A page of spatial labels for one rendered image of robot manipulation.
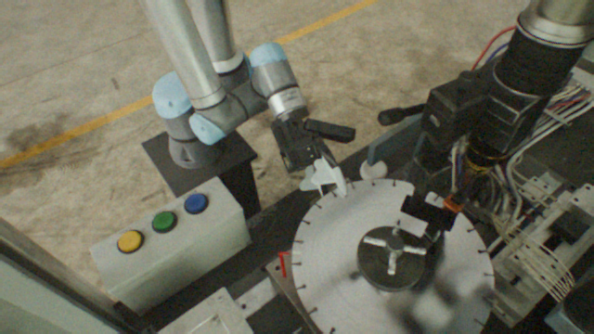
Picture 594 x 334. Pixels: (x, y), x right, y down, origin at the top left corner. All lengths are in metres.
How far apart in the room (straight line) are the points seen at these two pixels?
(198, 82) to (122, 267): 0.38
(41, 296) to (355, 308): 0.42
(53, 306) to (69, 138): 2.01
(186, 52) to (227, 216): 0.32
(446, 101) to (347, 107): 1.85
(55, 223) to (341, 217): 1.70
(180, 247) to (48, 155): 1.82
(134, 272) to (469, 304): 0.57
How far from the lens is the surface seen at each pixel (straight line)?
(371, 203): 0.69
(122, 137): 2.37
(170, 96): 0.92
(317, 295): 0.61
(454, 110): 0.44
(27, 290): 0.53
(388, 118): 0.45
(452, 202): 0.71
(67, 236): 2.08
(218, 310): 0.67
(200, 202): 0.77
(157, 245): 0.76
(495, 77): 0.51
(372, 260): 0.63
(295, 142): 0.73
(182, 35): 0.74
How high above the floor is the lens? 1.53
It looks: 52 degrees down
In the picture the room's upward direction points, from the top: 3 degrees counter-clockwise
